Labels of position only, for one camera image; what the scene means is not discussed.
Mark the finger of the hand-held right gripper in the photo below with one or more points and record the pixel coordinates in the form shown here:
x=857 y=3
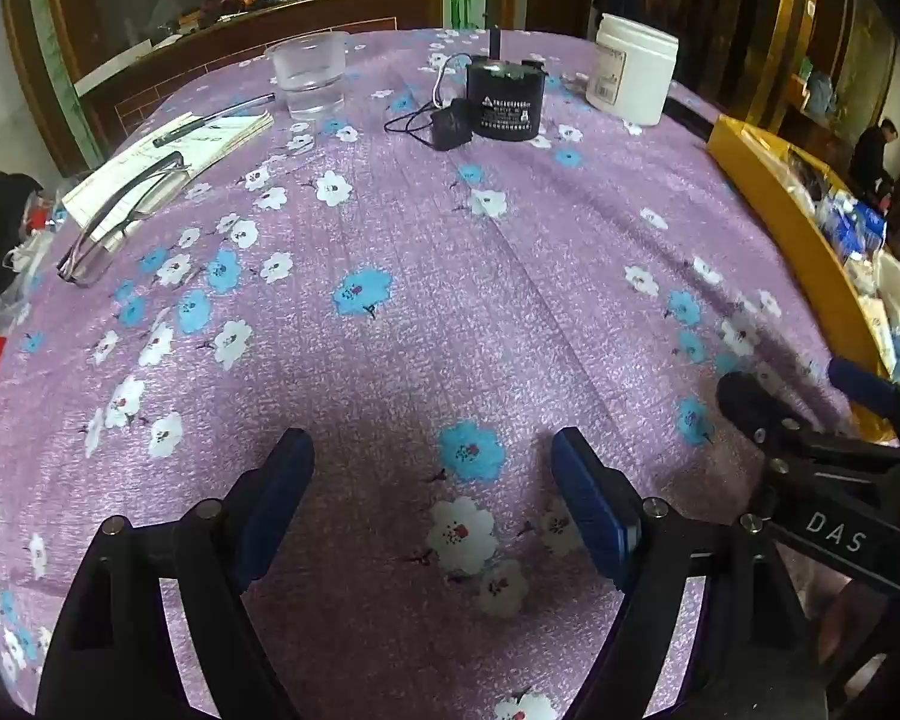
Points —
x=750 y=409
x=866 y=386

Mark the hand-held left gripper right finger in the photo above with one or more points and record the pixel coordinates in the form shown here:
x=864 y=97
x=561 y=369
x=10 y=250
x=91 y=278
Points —
x=589 y=502

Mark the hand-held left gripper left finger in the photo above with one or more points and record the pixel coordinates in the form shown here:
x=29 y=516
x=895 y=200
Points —
x=277 y=495

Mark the yellow tray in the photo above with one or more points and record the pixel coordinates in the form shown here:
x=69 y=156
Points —
x=780 y=195

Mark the blue white patterned packet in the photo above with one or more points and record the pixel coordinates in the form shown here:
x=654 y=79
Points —
x=855 y=221

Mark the purple floral tablecloth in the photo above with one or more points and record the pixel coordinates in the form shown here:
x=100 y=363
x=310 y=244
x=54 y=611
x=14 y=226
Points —
x=420 y=315

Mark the blue water jug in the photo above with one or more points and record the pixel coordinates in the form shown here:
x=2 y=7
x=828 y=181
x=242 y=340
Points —
x=819 y=94

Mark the clear plastic bag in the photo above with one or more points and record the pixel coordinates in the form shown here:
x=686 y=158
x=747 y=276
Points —
x=22 y=292

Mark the white plastic jar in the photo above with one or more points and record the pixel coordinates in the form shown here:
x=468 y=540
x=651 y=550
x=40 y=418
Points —
x=630 y=75

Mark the white notebook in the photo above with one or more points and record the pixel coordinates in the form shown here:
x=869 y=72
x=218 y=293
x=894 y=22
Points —
x=225 y=136

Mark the black bag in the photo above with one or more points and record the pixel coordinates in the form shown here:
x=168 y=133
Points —
x=0 y=240

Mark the black pen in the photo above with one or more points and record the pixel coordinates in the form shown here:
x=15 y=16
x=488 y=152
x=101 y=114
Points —
x=195 y=126

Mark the black cylindrical motor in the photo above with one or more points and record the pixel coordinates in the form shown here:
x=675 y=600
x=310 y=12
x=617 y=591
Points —
x=504 y=105

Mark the clear glass cup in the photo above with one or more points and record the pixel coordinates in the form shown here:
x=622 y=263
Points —
x=307 y=75

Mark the wooden counter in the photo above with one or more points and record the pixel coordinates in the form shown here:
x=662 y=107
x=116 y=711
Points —
x=270 y=22

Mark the black frame eyeglasses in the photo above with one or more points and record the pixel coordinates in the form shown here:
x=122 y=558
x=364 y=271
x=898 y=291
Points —
x=131 y=191

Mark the dark coat on post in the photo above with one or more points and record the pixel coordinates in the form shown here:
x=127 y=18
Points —
x=615 y=4

